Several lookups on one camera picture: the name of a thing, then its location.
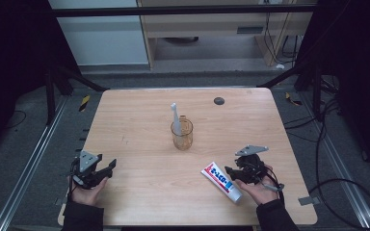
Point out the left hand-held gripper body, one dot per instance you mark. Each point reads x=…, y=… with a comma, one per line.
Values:
x=86, y=162

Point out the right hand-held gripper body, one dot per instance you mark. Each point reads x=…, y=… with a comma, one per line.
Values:
x=252, y=160

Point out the white toothpaste tube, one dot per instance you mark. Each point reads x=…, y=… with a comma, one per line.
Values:
x=221, y=181

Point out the amber transparent cup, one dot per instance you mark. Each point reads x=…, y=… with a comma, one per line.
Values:
x=183, y=141

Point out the white electric toothbrush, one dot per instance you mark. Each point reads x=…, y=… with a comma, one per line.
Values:
x=176, y=118

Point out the person's left hand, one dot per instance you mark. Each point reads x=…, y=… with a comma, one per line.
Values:
x=88, y=194

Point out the person's right hand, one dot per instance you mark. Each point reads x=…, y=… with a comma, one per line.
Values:
x=260, y=192

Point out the grey tape piece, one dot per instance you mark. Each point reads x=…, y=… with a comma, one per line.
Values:
x=60, y=201
x=308, y=200

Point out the yellow black striped tape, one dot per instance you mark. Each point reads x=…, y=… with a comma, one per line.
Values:
x=84, y=103
x=293, y=99

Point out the grey round table grommet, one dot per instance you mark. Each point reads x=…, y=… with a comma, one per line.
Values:
x=219, y=101

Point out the black metal stand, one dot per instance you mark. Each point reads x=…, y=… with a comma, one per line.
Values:
x=314, y=77
x=61, y=77

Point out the small white floor object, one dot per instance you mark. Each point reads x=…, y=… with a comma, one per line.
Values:
x=280, y=66

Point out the white cabinet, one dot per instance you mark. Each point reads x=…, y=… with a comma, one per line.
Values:
x=99, y=38

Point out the black curtain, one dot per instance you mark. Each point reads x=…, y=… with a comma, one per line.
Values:
x=9, y=64
x=359, y=64

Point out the light wooden desk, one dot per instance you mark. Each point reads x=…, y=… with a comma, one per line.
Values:
x=205, y=25

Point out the metal floor rail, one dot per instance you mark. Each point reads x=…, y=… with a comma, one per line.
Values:
x=343, y=166
x=25, y=166

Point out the black horizontal frame bar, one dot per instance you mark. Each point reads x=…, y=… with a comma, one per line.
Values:
x=173, y=10

